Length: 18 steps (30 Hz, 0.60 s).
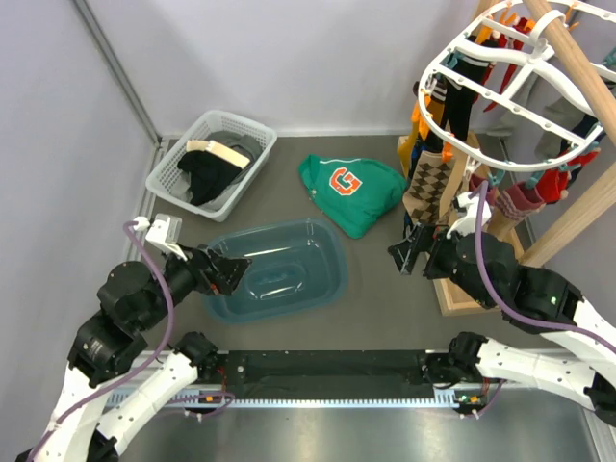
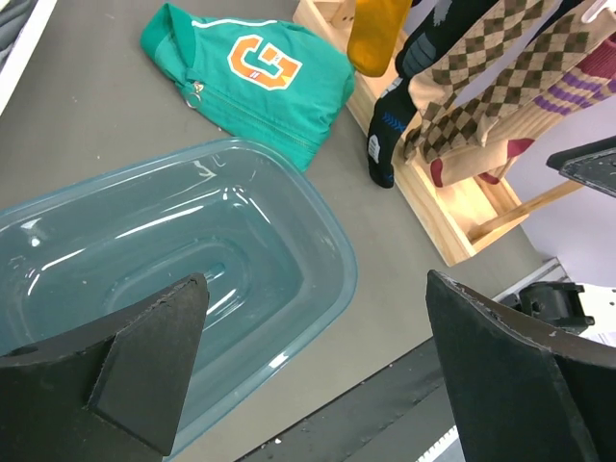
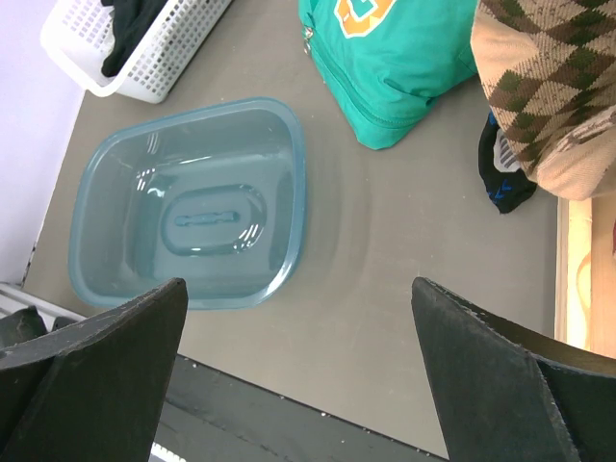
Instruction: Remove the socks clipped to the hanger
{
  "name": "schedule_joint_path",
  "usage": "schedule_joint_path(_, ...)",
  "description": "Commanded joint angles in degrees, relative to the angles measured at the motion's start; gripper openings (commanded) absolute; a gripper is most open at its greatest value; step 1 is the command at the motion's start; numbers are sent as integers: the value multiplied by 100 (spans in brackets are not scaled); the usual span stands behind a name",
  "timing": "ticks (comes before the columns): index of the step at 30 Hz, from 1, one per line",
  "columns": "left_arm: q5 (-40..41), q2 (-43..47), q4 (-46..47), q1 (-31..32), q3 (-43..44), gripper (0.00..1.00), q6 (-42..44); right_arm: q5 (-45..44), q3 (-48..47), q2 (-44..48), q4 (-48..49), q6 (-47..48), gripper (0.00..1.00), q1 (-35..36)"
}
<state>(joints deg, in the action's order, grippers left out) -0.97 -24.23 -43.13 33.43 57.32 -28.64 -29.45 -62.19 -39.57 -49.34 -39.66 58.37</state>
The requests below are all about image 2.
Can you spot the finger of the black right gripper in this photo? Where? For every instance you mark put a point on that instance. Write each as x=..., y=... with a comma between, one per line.
x=593, y=165

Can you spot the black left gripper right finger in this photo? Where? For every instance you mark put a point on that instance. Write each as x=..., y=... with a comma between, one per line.
x=520, y=389

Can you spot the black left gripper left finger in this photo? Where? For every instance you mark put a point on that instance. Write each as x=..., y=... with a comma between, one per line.
x=113, y=387

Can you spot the beige maroon purple striped sock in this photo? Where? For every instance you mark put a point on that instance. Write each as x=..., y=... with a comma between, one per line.
x=588, y=83

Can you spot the beige brown argyle sock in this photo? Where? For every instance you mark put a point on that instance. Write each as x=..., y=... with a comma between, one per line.
x=542, y=63
x=434, y=90

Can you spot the white round sock hanger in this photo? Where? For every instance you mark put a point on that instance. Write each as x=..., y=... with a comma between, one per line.
x=596, y=8

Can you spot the blue translucent plastic tub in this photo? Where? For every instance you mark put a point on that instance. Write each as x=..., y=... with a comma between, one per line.
x=278, y=265

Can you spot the mustard yellow sock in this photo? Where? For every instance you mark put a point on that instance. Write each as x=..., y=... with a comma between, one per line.
x=374, y=34

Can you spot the green jacket with orange logo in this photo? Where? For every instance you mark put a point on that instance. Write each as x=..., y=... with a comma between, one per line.
x=270, y=81

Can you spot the wooden rack base frame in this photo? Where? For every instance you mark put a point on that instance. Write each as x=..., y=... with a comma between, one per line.
x=461, y=219

